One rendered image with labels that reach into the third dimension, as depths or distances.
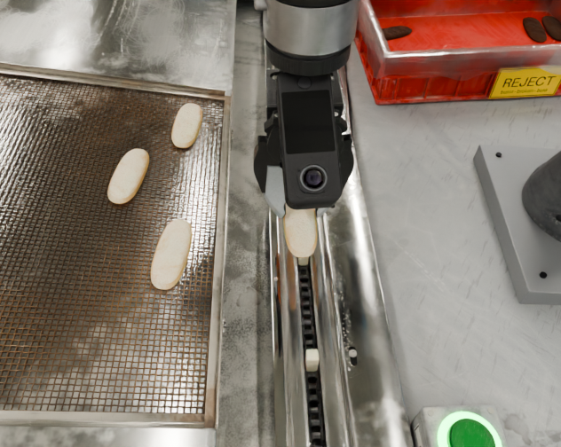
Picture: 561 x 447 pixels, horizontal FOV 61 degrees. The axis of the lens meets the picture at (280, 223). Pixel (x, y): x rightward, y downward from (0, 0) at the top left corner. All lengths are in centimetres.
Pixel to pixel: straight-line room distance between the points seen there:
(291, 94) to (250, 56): 61
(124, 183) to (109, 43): 33
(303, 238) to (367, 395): 18
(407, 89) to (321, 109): 50
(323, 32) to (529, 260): 42
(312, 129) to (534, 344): 39
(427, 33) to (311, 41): 75
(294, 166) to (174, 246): 22
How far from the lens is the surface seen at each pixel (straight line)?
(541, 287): 66
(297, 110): 40
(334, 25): 38
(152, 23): 95
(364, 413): 51
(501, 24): 120
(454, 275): 67
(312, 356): 52
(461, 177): 79
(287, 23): 38
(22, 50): 88
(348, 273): 58
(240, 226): 68
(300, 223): 53
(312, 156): 39
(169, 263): 54
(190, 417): 48
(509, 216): 72
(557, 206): 71
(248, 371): 57
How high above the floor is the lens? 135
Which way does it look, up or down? 51 degrees down
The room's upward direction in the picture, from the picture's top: straight up
